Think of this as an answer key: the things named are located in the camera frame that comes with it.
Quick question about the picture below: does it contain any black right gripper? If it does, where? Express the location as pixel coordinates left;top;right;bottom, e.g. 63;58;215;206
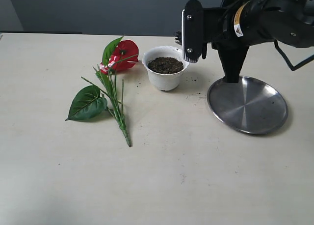
175;0;249;83

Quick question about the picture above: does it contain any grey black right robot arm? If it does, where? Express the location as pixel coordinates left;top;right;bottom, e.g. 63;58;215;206
176;0;314;83

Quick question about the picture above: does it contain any white plastic flower pot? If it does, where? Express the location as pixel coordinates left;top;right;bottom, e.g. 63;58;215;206
142;46;189;91

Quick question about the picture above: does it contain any dark soil in pot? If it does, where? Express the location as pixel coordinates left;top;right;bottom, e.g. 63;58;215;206
148;57;183;74

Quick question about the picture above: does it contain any round stainless steel plate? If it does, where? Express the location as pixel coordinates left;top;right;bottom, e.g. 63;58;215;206
207;76;288;135

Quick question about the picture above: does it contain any red artificial flower with leaves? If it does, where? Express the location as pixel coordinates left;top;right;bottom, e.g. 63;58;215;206
66;36;139;147

